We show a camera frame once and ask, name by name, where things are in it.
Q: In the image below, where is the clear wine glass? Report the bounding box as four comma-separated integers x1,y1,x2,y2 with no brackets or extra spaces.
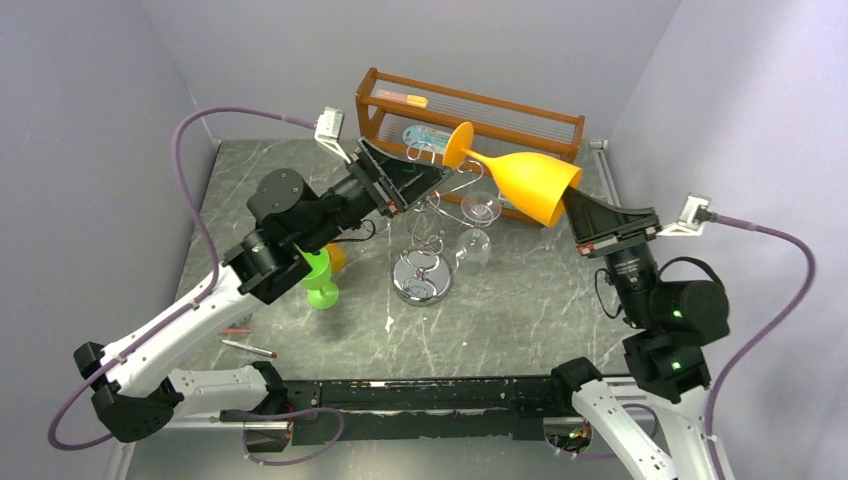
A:
456,191,502,275

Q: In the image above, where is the green plastic goblet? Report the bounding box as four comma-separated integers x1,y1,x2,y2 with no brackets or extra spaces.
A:
301,248,339,310

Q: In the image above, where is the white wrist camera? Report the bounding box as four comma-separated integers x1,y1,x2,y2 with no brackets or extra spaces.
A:
657,193,714,237
313,106,352,165

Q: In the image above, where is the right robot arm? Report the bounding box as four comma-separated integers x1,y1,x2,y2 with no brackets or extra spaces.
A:
549,187,733,479

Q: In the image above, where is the orange pencil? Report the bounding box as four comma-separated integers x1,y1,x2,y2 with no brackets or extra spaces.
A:
220,327,252,335

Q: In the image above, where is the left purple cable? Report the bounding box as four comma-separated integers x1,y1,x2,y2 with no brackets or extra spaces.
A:
47,107,319,453

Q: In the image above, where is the chrome wine glass rack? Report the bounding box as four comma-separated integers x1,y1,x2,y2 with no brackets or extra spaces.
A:
390,172,492,307

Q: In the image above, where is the orange yellow marker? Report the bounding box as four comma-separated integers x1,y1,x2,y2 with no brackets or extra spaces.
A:
373,89,429,109

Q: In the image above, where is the wooden shelf rack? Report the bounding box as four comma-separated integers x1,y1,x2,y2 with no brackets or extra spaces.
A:
355,68,585,226

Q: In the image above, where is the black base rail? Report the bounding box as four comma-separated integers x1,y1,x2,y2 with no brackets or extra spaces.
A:
165,376,657,458

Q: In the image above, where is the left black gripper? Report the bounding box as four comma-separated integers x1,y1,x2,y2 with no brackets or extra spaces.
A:
303,142,458,257

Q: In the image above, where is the orange plastic goblet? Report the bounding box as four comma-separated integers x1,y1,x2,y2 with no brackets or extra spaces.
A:
325,243,347,273
442,122,583,227

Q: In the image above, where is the blue packaged item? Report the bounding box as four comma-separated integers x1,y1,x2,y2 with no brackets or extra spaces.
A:
401,125,451,155

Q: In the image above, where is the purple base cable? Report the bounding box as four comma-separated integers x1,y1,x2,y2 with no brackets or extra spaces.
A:
241,407,346,467

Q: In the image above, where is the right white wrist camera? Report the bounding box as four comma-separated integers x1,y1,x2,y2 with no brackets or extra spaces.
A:
657,193,714,237

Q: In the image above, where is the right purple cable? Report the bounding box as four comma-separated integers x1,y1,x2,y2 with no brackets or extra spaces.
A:
705,211,817,480

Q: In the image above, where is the silver red pen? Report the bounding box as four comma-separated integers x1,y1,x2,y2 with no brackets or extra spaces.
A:
220,339,277,359

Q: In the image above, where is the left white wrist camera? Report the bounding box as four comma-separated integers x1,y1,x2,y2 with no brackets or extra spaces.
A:
313,106,352,165

